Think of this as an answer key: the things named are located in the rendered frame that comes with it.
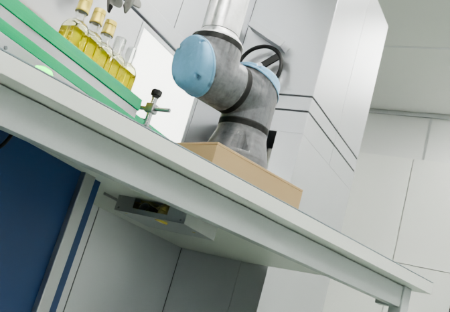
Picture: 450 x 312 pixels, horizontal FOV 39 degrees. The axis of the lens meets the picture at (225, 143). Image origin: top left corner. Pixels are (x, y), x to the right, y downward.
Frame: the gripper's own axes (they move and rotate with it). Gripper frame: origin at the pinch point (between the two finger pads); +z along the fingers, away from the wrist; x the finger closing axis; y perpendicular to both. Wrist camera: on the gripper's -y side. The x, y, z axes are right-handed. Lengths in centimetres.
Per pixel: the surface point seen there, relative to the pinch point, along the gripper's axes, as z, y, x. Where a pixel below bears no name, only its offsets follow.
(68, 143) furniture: 53, -44, -42
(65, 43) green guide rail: 25.3, -25.8, -13.7
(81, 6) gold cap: 8.0, -13.1, -0.9
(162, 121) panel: 13, 53, 11
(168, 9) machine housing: -24.0, 39.4, 14.3
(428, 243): -28, 368, -27
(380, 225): -35, 369, 11
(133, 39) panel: -3.1, 24.3, 11.5
